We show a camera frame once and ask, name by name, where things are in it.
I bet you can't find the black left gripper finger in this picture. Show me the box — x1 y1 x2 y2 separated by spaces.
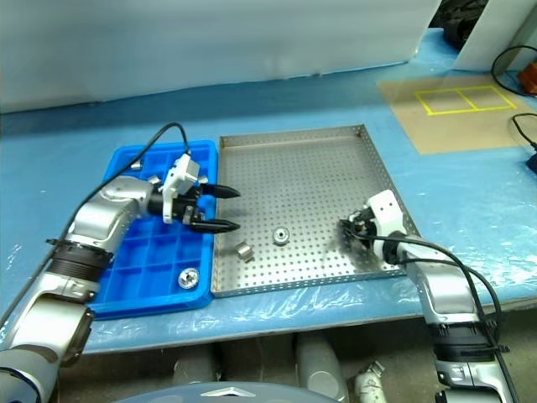
200 182 242 200
189 217 242 235

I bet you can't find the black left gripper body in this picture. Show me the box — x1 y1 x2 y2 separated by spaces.
171 184 207 225

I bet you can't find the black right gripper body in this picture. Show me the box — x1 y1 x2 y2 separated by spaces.
349 208 378 242

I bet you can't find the blue compartment tray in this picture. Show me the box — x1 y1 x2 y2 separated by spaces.
86 140 220 322

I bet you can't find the perforated metal tray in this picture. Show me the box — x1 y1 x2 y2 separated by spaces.
211 123 422 299

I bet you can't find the brown mat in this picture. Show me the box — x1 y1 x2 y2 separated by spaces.
376 74 537 155

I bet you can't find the grey rounded robot leg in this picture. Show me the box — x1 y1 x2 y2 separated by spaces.
293 335 349 403
174 356 219 383

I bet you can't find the white plastic object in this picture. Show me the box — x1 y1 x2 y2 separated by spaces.
354 363 387 403

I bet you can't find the large white foam board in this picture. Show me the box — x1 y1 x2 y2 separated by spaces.
0 0 444 114

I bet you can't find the blue-grey robot torso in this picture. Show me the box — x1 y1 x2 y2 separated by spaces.
111 379 311 403

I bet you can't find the black equipment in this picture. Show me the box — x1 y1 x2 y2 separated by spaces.
427 0 487 51

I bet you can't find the orange object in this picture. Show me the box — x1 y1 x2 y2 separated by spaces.
518 62 537 96

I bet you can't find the small white board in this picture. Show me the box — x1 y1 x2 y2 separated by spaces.
452 0 537 72

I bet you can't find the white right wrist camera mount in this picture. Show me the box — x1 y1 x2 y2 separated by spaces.
363 189 406 244

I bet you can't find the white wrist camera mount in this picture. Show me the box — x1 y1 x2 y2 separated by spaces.
363 189 406 244
159 154 201 223

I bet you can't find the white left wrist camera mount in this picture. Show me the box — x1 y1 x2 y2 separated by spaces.
159 154 201 223

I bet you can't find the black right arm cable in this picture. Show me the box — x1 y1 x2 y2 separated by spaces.
356 234 483 324
394 255 519 403

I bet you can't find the thin black cable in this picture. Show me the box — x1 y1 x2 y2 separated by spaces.
512 113 537 148

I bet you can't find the black looped cable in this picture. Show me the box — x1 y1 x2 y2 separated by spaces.
491 44 537 96

